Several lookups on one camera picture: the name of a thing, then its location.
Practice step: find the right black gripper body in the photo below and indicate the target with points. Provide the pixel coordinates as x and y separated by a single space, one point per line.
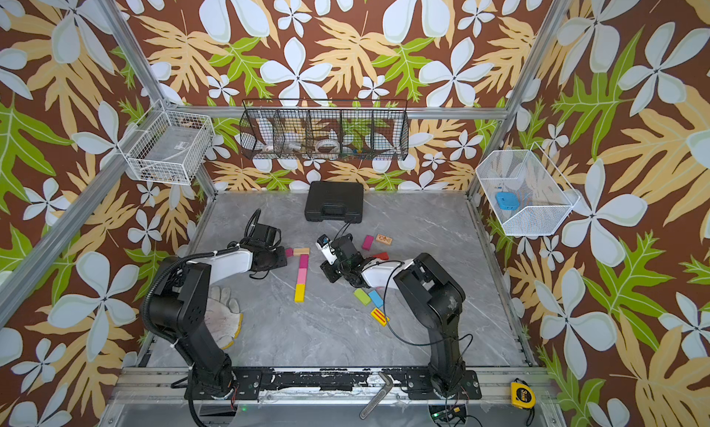
336 270

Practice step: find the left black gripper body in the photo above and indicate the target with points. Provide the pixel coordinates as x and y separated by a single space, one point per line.
276 258

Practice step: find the light pink block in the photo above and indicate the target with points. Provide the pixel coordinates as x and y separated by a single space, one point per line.
302 276

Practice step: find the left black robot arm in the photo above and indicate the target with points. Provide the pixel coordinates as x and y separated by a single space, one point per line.
174 308

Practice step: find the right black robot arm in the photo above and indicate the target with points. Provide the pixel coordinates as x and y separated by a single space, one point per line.
434 297

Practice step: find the green block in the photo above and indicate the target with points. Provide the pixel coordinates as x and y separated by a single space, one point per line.
362 296

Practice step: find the magenta block top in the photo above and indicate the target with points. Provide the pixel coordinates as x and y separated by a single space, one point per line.
368 243

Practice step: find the monkey picture wood block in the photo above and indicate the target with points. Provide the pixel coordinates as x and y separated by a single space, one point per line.
384 240

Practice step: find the blue block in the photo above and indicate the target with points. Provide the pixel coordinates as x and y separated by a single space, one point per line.
376 299

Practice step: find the yellow red striped block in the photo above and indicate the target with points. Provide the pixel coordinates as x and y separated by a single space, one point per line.
379 316

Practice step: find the black plastic tool case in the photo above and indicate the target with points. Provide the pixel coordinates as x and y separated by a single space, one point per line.
335 201

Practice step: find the blue object in basket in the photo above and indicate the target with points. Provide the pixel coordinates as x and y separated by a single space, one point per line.
507 201

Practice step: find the white mesh basket right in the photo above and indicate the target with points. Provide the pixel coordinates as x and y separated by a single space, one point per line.
547 197

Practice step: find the yellow tape measure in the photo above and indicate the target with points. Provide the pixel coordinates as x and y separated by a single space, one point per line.
521 395

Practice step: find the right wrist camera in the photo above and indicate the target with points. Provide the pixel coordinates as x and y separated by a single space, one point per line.
324 245

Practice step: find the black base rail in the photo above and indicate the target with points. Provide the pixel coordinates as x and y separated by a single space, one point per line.
252 383

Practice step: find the black wire basket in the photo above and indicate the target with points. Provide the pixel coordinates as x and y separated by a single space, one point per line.
325 129

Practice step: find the grey metal bracket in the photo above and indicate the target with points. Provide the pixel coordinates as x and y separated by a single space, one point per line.
388 385

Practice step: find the white wire basket left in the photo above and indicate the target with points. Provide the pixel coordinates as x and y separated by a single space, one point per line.
167 145

